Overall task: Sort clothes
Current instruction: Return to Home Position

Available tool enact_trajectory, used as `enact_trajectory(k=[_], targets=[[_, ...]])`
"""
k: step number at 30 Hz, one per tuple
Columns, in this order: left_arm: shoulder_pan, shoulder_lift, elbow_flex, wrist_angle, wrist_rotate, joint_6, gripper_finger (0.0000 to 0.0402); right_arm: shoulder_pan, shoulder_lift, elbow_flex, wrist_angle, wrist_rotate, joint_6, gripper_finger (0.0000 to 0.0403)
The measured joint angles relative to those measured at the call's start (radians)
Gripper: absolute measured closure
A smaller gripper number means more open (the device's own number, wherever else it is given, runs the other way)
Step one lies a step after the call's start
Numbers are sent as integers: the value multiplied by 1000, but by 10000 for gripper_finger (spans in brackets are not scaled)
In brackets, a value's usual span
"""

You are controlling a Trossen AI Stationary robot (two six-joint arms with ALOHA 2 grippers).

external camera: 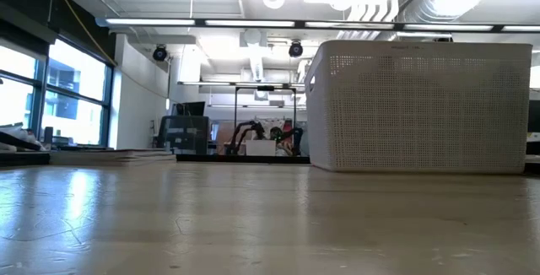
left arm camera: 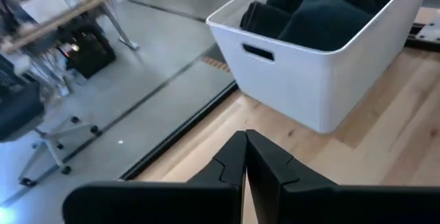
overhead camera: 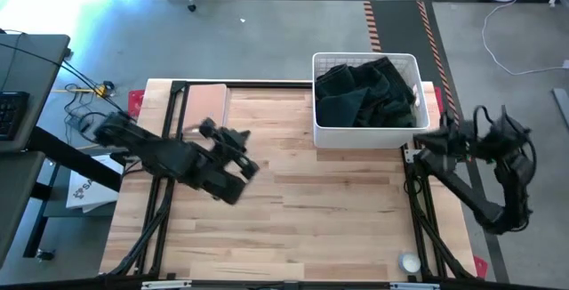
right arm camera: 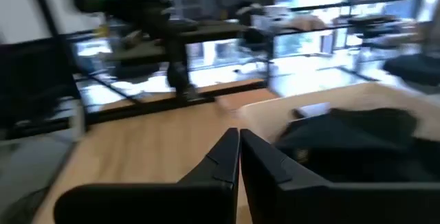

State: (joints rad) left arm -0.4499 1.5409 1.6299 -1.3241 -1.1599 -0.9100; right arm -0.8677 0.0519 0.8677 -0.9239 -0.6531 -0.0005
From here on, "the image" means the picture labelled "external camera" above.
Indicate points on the black background robot arm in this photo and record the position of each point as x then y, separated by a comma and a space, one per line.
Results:
255, 125
297, 138

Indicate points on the white crumpled bundle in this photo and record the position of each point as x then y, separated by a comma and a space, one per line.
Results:
12, 131

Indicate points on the white perforated laundry basket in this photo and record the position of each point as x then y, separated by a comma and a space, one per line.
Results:
422, 106

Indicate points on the black table edge strip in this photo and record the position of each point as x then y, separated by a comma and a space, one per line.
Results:
240, 159

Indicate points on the white ceiling conduits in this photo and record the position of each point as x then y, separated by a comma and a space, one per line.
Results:
371, 11

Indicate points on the black background monitor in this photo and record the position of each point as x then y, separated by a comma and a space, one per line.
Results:
192, 108

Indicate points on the short linear ceiling lamp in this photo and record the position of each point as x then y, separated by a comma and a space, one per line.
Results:
219, 84

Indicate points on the black ceiling spotlight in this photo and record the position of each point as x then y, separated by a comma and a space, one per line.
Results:
160, 53
295, 49

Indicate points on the black tray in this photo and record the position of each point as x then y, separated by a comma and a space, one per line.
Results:
21, 159

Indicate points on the long linear ceiling lamp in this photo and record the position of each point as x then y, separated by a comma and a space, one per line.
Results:
253, 23

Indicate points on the white background box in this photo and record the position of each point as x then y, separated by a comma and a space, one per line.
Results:
260, 148

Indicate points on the black background station frame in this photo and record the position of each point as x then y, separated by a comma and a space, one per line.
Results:
235, 119

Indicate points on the window with blue frame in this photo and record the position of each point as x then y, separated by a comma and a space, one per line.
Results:
76, 81

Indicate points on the flat stack of boards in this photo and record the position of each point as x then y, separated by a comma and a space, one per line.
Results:
114, 157

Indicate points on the black monitor beside basket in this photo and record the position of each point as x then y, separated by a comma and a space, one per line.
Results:
534, 117

